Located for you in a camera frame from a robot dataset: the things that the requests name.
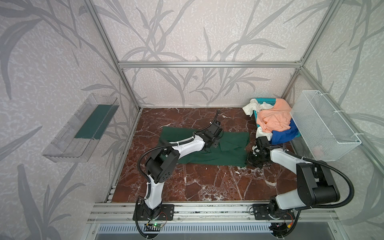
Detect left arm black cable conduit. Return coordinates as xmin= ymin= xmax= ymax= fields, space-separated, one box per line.
xmin=133 ymin=109 xmax=221 ymax=239

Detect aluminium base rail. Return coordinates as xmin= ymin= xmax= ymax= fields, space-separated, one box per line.
xmin=87 ymin=201 xmax=340 ymax=224

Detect teal plastic laundry basket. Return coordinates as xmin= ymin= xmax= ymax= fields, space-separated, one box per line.
xmin=253 ymin=97 xmax=301 ymax=138

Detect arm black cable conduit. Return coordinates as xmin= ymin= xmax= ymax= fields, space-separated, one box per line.
xmin=133 ymin=109 xmax=221 ymax=239
xmin=269 ymin=143 xmax=355 ymax=238

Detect aluminium frame post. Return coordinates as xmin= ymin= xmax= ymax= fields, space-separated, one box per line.
xmin=84 ymin=0 xmax=141 ymax=111

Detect white wire mesh basket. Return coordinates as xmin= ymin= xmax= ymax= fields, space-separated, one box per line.
xmin=291 ymin=90 xmax=362 ymax=162

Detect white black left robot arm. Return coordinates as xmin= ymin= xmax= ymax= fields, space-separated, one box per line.
xmin=144 ymin=128 xmax=222 ymax=211

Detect aluminium frame crossbar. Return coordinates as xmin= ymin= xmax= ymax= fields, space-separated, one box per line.
xmin=118 ymin=61 xmax=301 ymax=69

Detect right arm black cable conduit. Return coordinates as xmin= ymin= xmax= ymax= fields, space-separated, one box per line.
xmin=269 ymin=143 xmax=355 ymax=238

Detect green t-shirt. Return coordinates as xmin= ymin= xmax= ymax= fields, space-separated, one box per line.
xmin=160 ymin=127 xmax=250 ymax=167

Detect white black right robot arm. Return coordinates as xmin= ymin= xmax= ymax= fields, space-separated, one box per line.
xmin=247 ymin=148 xmax=341 ymax=210

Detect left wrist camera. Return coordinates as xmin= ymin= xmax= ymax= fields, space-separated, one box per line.
xmin=205 ymin=121 xmax=223 ymax=138

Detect peach pink t-shirt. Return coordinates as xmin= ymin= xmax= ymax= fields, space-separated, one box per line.
xmin=256 ymin=98 xmax=292 ymax=133

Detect blue t-shirt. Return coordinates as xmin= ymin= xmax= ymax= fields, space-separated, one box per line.
xmin=271 ymin=119 xmax=301 ymax=145

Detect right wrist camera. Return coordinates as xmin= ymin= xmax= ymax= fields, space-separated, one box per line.
xmin=256 ymin=136 xmax=271 ymax=151

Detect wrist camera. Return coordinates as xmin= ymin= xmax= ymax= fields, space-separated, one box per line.
xmin=205 ymin=121 xmax=223 ymax=138
xmin=256 ymin=136 xmax=271 ymax=151

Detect clear acrylic wall shelf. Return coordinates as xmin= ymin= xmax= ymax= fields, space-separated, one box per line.
xmin=42 ymin=94 xmax=120 ymax=163

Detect right base wiring bundle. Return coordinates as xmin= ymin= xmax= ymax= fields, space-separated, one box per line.
xmin=268 ymin=220 xmax=295 ymax=238

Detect green circuit board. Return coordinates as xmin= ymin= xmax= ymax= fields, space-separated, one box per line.
xmin=145 ymin=222 xmax=166 ymax=232

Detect white t-shirt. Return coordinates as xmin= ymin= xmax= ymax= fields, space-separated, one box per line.
xmin=242 ymin=98 xmax=276 ymax=141

